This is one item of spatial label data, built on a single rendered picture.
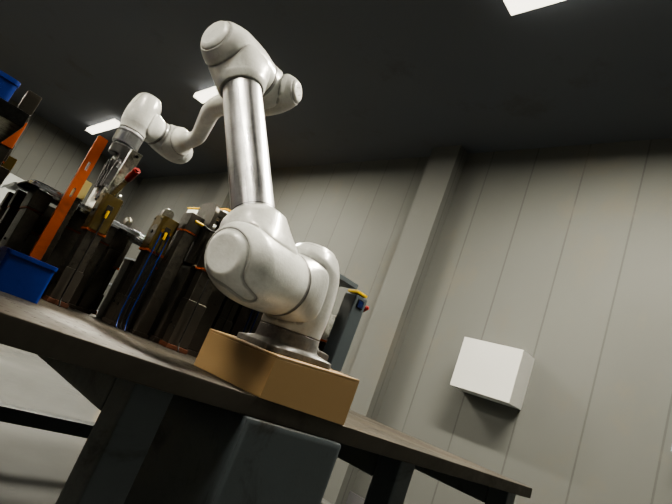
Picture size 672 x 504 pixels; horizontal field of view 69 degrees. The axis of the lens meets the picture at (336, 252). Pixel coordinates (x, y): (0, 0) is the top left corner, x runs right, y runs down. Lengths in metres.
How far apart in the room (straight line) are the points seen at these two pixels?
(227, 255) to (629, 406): 2.84
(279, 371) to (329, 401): 0.18
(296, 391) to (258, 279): 0.27
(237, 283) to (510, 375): 2.67
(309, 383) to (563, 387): 2.60
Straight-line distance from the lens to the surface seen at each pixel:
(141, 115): 1.85
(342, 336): 1.93
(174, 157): 1.93
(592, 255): 3.80
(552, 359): 3.60
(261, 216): 1.03
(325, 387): 1.14
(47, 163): 10.06
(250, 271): 0.96
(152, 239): 1.64
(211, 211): 1.70
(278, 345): 1.12
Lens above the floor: 0.77
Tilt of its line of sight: 15 degrees up
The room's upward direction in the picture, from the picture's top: 22 degrees clockwise
